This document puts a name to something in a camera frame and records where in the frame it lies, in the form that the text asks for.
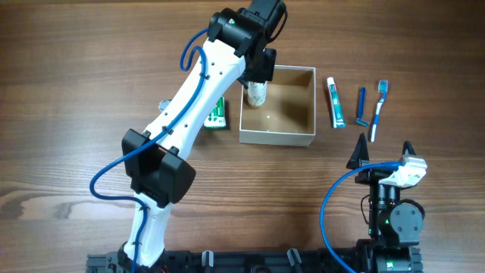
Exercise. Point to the white cardboard box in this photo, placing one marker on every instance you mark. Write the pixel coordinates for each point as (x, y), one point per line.
(287, 116)

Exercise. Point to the blue disposable razor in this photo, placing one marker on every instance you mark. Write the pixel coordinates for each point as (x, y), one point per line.
(361, 106)

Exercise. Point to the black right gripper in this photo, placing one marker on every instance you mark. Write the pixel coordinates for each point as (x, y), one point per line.
(359, 157)

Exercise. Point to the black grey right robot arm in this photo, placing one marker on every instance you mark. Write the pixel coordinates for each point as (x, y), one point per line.
(394, 224)

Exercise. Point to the green white soap box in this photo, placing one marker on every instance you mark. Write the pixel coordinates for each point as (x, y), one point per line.
(217, 117)

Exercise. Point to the white floral lotion tube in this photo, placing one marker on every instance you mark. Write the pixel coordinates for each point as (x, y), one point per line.
(256, 94)

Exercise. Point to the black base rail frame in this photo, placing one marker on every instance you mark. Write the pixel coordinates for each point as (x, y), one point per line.
(292, 260)

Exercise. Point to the teal toothpaste tube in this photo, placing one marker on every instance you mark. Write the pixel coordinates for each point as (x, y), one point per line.
(337, 112)

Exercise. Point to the blue white toothbrush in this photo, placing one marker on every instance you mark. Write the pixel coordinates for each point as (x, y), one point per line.
(382, 88)

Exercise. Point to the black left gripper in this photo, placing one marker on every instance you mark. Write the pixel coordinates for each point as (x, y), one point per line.
(268, 69)

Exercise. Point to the blue mouthwash bottle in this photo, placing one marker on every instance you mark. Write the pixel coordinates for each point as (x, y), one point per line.
(164, 104)

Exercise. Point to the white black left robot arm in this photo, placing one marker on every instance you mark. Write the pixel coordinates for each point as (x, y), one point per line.
(236, 49)

